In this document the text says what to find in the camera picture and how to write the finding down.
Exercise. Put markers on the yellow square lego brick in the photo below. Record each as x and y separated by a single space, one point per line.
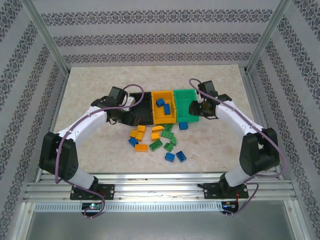
141 128
132 133
139 136

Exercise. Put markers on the green plastic bin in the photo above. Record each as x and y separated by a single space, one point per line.
182 107

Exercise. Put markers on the black plastic bin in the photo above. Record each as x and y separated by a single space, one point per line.
142 110

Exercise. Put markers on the blue square lego brick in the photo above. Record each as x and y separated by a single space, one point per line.
183 125
169 157
133 141
181 156
160 102

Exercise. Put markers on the orange plastic bin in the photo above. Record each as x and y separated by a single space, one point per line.
158 116

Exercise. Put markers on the yellow long half-round lego brick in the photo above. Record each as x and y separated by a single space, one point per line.
157 129

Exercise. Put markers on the yellow small curved lego brick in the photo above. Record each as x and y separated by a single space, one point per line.
155 136

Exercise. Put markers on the green long lego brick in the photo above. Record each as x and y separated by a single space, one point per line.
168 127
155 145
167 134

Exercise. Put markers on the green square lego brick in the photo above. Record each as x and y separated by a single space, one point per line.
167 146

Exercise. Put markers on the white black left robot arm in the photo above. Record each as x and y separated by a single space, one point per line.
85 125

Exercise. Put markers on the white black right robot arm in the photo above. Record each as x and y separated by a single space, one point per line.
235 117

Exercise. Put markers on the blue long lego brick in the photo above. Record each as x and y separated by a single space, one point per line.
166 109

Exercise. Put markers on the green curved lego brick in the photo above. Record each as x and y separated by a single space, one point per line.
173 141

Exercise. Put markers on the grey metal panel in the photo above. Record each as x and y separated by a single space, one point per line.
160 227

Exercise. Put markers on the aluminium side rail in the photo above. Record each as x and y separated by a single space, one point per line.
59 102
252 85

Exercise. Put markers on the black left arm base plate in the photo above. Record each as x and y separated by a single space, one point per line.
107 191

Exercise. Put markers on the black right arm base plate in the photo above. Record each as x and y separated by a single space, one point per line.
211 191

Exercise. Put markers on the wide aluminium extrusion rail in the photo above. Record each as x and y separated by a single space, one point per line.
160 190

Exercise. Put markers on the short aluminium frame post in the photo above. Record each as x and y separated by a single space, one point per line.
23 220
296 220

